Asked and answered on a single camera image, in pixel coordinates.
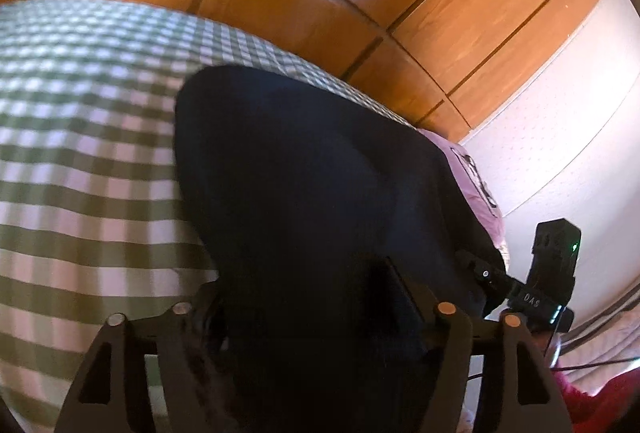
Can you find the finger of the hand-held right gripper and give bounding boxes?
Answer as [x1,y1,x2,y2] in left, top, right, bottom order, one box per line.
[454,249,523,301]

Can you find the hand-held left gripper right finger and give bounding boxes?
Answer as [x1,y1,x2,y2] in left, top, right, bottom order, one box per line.
[386,257,574,433]

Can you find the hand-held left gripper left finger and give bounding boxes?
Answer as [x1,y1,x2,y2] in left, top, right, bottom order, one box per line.
[55,282,242,433]

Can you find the dark navy pants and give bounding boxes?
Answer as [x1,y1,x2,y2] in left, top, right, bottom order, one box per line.
[172,64,507,433]

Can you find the person's right forearm red sleeve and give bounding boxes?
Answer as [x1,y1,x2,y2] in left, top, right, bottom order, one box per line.
[550,363,640,433]

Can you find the pale striped blanket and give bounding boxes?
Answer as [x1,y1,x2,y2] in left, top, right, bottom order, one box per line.
[567,282,640,396]

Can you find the pink printed garment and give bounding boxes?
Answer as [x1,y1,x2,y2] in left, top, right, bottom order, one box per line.
[415,127,510,256]

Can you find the white padded headboard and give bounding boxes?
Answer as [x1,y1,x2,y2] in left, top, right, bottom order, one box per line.
[459,0,640,331]

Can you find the green checkered bed sheet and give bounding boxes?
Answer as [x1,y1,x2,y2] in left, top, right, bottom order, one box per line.
[0,0,418,433]

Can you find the black cable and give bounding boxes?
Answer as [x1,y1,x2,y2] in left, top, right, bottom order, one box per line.
[549,328,640,375]

